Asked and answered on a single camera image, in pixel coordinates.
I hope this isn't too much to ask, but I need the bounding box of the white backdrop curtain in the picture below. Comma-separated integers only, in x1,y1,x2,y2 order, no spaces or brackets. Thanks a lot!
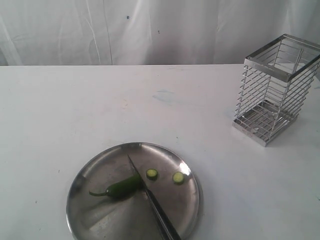
0,0,320,66

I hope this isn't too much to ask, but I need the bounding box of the chrome wire utensil basket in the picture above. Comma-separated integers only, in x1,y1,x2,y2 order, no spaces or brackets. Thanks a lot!
232,34,320,147

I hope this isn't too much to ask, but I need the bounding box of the green chili pepper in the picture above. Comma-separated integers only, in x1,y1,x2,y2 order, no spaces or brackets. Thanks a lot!
89,174,142,199

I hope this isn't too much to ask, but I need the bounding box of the green cucumber slice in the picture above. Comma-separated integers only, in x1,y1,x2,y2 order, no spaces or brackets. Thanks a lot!
172,171,185,185
145,168,158,181

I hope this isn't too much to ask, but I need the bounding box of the round steel plate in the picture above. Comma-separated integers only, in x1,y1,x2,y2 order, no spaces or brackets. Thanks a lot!
66,142,202,240

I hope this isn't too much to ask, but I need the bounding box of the black handled knife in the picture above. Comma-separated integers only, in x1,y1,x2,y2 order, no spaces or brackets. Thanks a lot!
127,155,182,240

